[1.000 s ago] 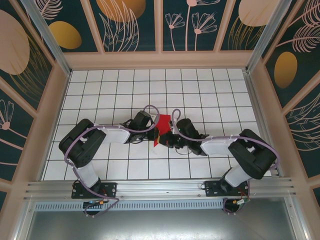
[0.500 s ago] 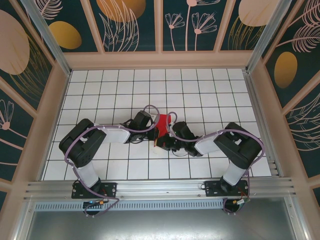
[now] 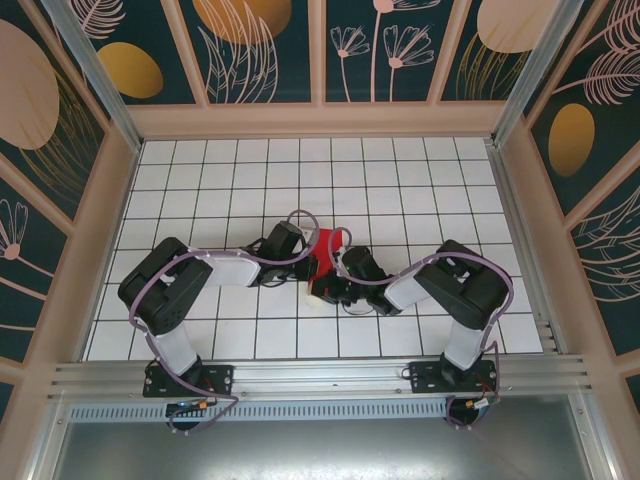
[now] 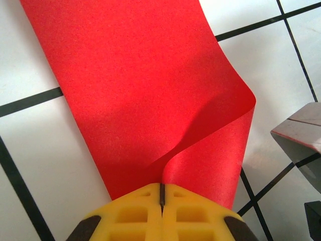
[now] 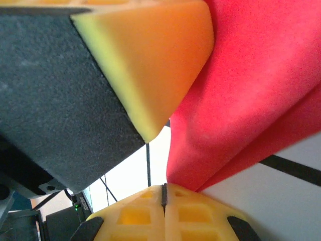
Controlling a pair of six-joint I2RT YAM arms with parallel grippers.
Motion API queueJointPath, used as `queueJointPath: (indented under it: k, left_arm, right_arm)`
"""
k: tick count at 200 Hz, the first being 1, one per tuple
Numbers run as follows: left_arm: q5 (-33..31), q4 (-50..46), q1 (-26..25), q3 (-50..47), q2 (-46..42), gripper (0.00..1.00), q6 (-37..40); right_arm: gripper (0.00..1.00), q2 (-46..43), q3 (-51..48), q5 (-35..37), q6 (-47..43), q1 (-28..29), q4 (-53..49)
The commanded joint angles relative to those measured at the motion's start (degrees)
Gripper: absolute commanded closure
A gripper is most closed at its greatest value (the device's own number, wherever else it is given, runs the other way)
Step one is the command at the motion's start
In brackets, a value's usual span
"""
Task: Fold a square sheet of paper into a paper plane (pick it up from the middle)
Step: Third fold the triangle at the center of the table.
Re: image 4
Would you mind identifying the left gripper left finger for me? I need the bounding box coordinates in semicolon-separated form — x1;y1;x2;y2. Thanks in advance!
66;182;163;241

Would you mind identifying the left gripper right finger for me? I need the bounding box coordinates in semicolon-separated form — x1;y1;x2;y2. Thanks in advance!
161;183;259;241

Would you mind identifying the red square paper sheet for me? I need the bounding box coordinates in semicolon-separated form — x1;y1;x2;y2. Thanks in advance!
19;0;257;210

